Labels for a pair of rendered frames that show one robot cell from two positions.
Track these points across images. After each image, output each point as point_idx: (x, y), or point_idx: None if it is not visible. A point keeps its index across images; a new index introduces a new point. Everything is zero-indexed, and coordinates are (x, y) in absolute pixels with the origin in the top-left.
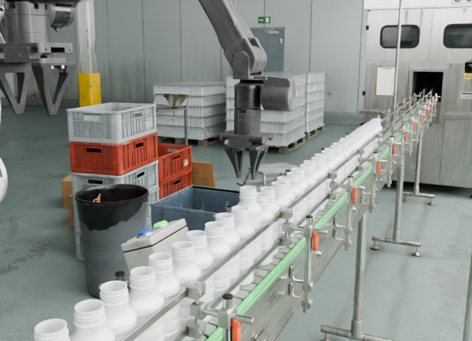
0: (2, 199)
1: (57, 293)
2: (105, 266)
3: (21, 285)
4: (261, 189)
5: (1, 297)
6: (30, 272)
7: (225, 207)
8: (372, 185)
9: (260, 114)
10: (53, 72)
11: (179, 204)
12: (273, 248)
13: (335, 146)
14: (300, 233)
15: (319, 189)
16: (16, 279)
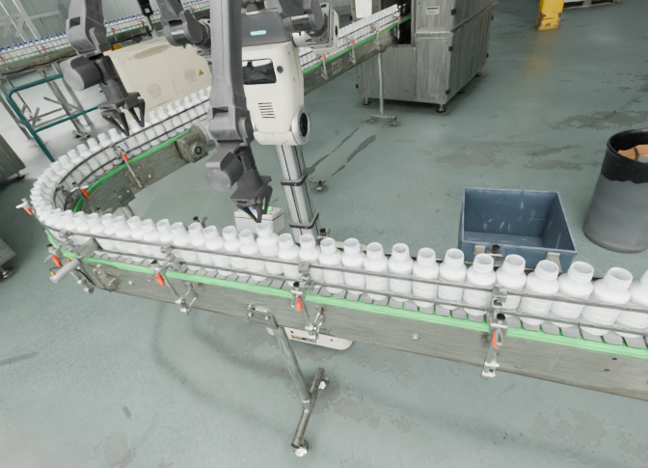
0: (299, 143)
1: (567, 206)
2: (596, 211)
3: (558, 183)
4: (302, 235)
5: (533, 184)
6: (581, 178)
7: (558, 235)
8: None
9: (243, 178)
10: (113, 118)
11: (518, 203)
12: (289, 279)
13: (629, 275)
14: (374, 300)
15: (467, 291)
16: (563, 178)
